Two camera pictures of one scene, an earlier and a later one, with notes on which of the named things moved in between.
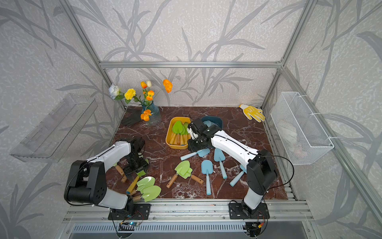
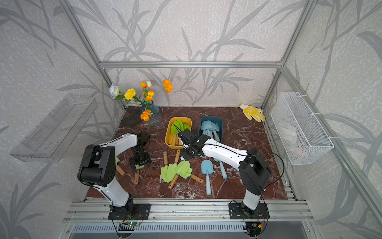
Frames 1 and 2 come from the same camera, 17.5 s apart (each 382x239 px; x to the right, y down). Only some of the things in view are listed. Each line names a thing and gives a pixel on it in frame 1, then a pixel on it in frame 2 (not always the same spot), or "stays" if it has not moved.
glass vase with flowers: [150, 114] stays
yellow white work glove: [250, 111] stays
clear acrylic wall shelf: [49, 142] stays
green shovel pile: [134, 182] → [175, 129]
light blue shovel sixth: [207, 167] stays
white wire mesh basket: [304, 140] stays
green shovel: [150, 192] → [163, 170]
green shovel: [146, 181] → [172, 168]
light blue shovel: [208, 123] stays
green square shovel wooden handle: [187, 174] stays
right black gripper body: [194, 145] → [186, 153]
